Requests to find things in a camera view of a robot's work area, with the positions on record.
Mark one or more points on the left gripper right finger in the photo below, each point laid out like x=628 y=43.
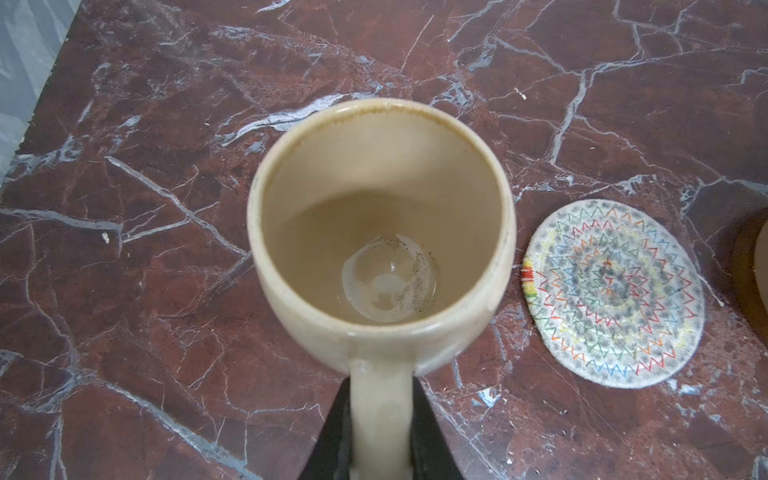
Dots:
x=431 y=456

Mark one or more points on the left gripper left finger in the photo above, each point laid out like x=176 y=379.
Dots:
x=331 y=456

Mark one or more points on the beige ceramic mug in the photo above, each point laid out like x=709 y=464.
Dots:
x=383 y=233

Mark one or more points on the woven patterned round coaster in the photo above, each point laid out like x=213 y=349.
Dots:
x=614 y=296

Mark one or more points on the wooden round coaster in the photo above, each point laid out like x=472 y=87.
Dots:
x=749 y=272

